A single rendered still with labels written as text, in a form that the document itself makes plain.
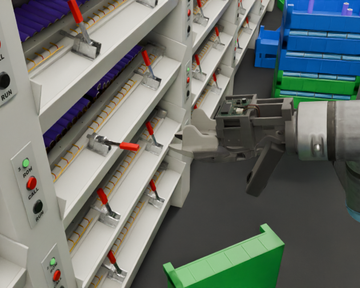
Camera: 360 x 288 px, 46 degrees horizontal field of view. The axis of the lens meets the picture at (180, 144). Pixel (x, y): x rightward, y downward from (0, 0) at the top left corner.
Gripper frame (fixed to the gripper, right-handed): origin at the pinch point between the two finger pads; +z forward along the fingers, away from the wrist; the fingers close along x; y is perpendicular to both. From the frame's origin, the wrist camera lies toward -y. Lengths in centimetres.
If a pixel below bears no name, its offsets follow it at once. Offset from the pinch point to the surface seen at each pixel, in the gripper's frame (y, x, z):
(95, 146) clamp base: 0.5, 1.4, 16.4
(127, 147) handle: 0.1, 1.0, 9.9
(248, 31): -37, -165, 24
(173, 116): -18, -42, 20
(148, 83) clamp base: 0.4, -25.3, 16.2
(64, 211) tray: -1.6, 16.6, 14.8
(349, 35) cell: -19, -95, -27
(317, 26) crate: -14, -93, -17
